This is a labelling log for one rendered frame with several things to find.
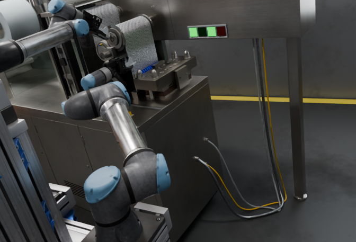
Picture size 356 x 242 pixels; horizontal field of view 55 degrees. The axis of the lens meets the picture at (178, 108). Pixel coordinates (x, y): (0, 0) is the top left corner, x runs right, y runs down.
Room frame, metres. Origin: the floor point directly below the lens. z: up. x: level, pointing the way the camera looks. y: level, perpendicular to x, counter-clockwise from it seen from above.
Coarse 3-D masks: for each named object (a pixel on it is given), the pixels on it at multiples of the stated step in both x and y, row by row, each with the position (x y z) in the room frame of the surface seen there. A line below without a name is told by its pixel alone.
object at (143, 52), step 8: (144, 40) 1.97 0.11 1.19; (152, 40) 2.02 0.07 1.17; (128, 48) 1.86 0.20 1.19; (136, 48) 1.91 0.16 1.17; (144, 48) 1.96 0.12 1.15; (152, 48) 2.01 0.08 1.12; (128, 56) 1.85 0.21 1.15; (136, 56) 1.90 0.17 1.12; (144, 56) 1.95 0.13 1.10; (152, 56) 2.00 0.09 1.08; (136, 64) 1.88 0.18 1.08; (144, 64) 1.93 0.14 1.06; (136, 72) 1.87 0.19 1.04
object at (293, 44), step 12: (168, 48) 2.34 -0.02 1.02; (288, 48) 1.76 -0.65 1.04; (300, 48) 1.77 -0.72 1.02; (288, 60) 1.76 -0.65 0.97; (300, 60) 1.76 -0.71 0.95; (288, 72) 1.77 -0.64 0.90; (300, 72) 1.76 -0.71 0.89; (300, 84) 1.75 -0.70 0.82; (300, 96) 1.75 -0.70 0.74; (300, 108) 1.74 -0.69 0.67; (300, 120) 1.73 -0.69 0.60; (300, 132) 1.73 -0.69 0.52; (300, 144) 1.73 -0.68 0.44; (300, 156) 1.74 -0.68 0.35; (300, 168) 1.74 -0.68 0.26; (300, 180) 1.74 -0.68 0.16; (300, 192) 1.74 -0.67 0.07
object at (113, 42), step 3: (111, 33) 1.86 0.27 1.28; (114, 33) 1.86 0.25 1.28; (111, 36) 1.87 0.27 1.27; (114, 36) 1.85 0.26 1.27; (117, 36) 1.86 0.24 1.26; (111, 39) 1.87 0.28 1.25; (114, 39) 1.86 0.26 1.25; (117, 39) 1.85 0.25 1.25; (111, 42) 1.88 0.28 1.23; (114, 42) 1.86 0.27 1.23; (117, 42) 1.85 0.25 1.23; (114, 45) 1.86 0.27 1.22
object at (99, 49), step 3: (99, 42) 1.96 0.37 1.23; (102, 42) 1.95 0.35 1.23; (105, 42) 1.94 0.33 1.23; (96, 45) 1.98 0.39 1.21; (102, 45) 1.96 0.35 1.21; (105, 45) 1.94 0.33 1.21; (108, 45) 1.93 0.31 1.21; (96, 48) 1.99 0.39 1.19; (99, 48) 1.98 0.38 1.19; (102, 48) 1.96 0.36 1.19; (96, 51) 1.99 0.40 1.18; (99, 51) 1.99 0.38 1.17; (102, 51) 1.97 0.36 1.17; (105, 51) 1.95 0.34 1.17; (99, 54) 1.99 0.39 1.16; (105, 60) 1.96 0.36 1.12
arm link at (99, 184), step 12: (108, 168) 0.90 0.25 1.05; (120, 168) 0.92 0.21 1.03; (96, 180) 0.86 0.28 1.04; (108, 180) 0.84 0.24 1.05; (120, 180) 0.85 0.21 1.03; (96, 192) 0.81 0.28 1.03; (108, 192) 0.81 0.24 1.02; (120, 192) 0.83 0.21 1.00; (132, 192) 0.84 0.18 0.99; (96, 204) 0.81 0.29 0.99; (108, 204) 0.81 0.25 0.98; (120, 204) 0.82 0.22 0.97; (96, 216) 0.82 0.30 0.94; (108, 216) 0.81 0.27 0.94; (120, 216) 0.82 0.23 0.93
